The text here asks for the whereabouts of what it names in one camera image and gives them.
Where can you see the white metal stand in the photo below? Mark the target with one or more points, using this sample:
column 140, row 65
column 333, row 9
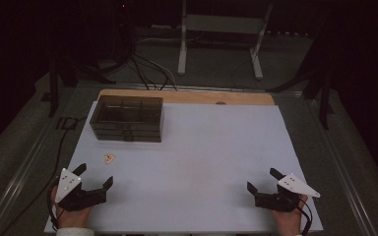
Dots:
column 182, row 49

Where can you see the clear plastic drawer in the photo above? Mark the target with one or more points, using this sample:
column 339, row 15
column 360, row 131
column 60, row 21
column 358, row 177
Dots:
column 128, row 138

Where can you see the black floor bracket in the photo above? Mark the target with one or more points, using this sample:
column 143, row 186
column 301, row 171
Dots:
column 66, row 123

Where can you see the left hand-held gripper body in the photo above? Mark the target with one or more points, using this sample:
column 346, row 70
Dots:
column 78, row 198

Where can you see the black metal stand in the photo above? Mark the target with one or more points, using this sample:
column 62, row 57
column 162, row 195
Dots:
column 54, row 95
column 324, row 105

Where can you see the person's left hand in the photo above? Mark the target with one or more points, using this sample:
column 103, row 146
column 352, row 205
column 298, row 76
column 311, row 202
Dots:
column 74, row 218

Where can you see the dark transparent drawer box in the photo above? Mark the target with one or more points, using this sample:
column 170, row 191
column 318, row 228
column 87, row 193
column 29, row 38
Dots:
column 126, row 114

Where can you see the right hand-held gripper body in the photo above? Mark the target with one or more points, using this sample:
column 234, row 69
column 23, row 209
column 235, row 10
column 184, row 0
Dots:
column 275, row 200

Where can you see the small orange trinket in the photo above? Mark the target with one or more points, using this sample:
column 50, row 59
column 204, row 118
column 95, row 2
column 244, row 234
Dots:
column 109, row 158

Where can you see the metal floor rail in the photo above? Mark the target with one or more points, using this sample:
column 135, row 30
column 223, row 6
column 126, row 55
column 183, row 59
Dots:
column 16, row 183
column 344, row 177

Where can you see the white table sheet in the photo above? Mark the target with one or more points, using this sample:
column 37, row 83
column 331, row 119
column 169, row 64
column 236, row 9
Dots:
column 193, row 147

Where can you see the person's right hand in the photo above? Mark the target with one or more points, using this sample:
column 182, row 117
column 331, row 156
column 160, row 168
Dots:
column 288, row 221

